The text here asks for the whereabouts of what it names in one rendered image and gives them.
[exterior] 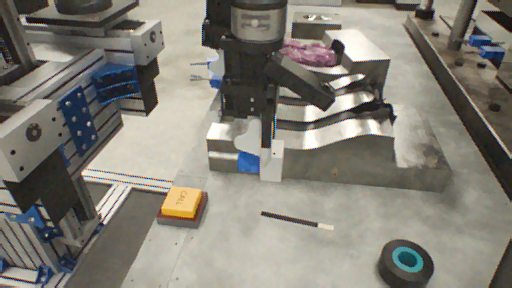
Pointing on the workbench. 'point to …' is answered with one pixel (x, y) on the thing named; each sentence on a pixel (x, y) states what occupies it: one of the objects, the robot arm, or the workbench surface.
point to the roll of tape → (390, 271)
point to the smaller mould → (314, 24)
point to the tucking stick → (297, 220)
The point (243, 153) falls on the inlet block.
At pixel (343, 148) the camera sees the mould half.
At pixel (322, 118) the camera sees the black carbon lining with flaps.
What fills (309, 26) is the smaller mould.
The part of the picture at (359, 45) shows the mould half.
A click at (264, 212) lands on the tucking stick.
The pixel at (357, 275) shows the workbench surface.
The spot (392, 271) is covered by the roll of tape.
